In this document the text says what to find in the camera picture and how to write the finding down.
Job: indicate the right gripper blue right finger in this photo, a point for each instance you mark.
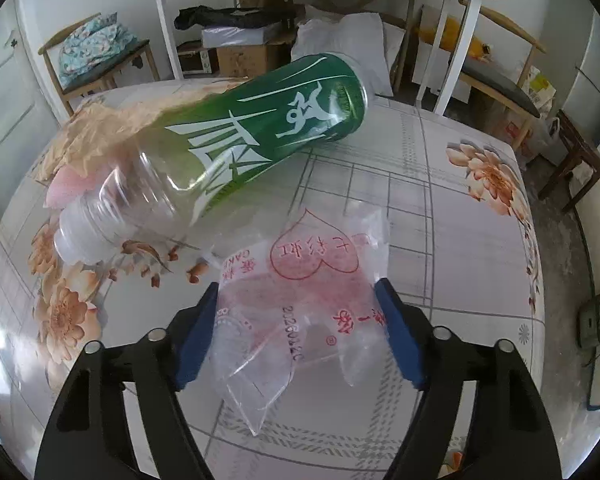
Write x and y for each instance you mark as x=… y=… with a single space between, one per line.
x=404 y=330

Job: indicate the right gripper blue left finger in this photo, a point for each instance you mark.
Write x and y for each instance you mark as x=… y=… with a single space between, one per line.
x=192 y=336

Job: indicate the clear printed plastic bag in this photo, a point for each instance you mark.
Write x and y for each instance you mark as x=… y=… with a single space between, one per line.
x=293 y=293

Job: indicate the green label plastic bottle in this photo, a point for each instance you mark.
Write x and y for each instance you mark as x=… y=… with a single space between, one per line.
x=163 y=179

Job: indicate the floral plastic tablecloth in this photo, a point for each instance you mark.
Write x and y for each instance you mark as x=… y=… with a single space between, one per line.
x=468 y=267

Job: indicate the small dark wooden stool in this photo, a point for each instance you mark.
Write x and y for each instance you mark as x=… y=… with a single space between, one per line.
x=578 y=151

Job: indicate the wooden chair dark seat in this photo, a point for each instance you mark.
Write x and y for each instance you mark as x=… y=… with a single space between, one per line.
x=490 y=78

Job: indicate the wooden chair with cushion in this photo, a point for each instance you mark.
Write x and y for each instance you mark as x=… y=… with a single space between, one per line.
x=101 y=77

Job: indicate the cardboard box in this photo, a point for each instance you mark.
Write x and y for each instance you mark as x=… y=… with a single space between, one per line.
x=247 y=61

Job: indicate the white pillow bag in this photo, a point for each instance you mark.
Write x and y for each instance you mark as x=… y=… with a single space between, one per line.
x=365 y=37

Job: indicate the floral blue cloth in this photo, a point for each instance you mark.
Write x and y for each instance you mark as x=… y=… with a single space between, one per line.
x=92 y=43

